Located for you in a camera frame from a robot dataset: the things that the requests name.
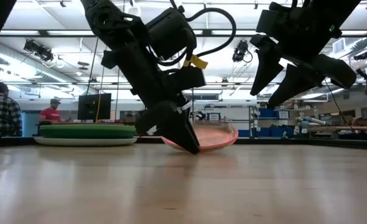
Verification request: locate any small red translucent plate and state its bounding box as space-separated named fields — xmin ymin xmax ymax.
xmin=160 ymin=121 xmax=239 ymax=153

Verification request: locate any black left camera cable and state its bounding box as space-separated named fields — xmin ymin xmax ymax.
xmin=157 ymin=6 xmax=238 ymax=71

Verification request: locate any large light blue plastic plate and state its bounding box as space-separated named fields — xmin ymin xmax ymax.
xmin=33 ymin=136 xmax=138 ymax=147

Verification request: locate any large green plastic plate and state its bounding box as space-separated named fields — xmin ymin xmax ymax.
xmin=39 ymin=124 xmax=137 ymax=139

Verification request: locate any metal shelf rack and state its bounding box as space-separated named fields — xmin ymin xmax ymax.
xmin=248 ymin=105 xmax=296 ymax=138

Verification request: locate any blue storage bin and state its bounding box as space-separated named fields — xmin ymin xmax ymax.
xmin=259 ymin=108 xmax=276 ymax=118

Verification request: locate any dark horizontal overhead beam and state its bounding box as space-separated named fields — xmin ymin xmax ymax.
xmin=0 ymin=29 xmax=367 ymax=37

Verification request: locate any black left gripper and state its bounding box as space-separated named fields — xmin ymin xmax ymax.
xmin=101 ymin=39 xmax=207 ymax=155

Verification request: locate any yellow cable tag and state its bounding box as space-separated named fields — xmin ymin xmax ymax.
xmin=183 ymin=55 xmax=208 ymax=70

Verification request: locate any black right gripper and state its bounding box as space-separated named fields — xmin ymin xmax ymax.
xmin=249 ymin=30 xmax=357 ymax=110

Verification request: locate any person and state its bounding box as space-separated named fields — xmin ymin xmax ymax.
xmin=0 ymin=82 xmax=23 ymax=138
xmin=39 ymin=98 xmax=63 ymax=123

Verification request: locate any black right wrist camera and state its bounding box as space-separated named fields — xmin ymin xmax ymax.
xmin=256 ymin=1 xmax=293 ymax=34

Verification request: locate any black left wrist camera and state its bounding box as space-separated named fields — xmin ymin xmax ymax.
xmin=145 ymin=6 xmax=198 ymax=60

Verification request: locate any thin black hanging cable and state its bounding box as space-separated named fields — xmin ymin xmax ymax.
xmin=85 ymin=37 xmax=100 ymax=97

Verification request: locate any black computer monitor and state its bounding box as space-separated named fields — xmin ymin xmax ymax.
xmin=77 ymin=93 xmax=113 ymax=121

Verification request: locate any thin yellow cable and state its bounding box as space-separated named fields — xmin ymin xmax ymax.
xmin=95 ymin=67 xmax=105 ymax=124

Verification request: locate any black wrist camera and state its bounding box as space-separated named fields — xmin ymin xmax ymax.
xmin=256 ymin=1 xmax=293 ymax=34
xmin=145 ymin=6 xmax=198 ymax=60

